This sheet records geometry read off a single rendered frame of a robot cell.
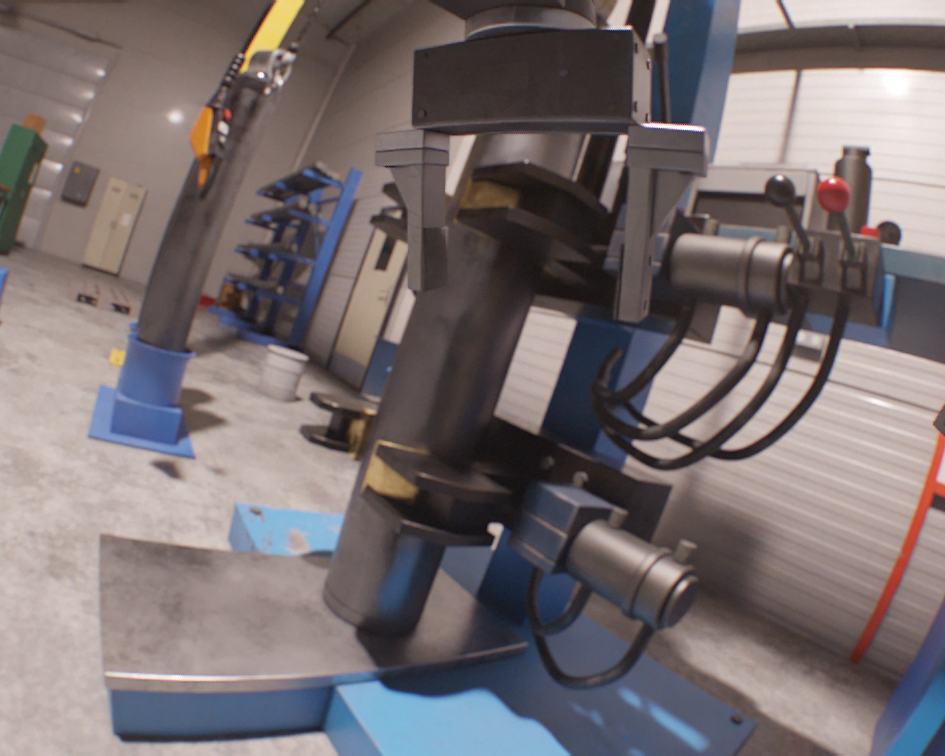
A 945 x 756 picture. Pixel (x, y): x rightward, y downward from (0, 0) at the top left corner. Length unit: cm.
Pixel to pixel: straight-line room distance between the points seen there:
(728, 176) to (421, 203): 72
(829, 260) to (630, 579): 50
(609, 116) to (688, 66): 128
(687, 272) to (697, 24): 103
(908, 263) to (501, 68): 66
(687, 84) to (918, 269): 89
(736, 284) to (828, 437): 192
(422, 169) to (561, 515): 57
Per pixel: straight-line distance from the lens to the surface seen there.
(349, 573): 97
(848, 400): 261
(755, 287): 72
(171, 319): 199
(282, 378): 352
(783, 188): 55
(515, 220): 72
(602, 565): 74
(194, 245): 198
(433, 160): 32
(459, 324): 85
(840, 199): 53
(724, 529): 270
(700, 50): 155
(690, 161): 26
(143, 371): 201
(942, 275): 81
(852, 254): 66
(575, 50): 27
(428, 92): 31
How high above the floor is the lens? 70
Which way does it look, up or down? 2 degrees down
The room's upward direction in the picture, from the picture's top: 19 degrees clockwise
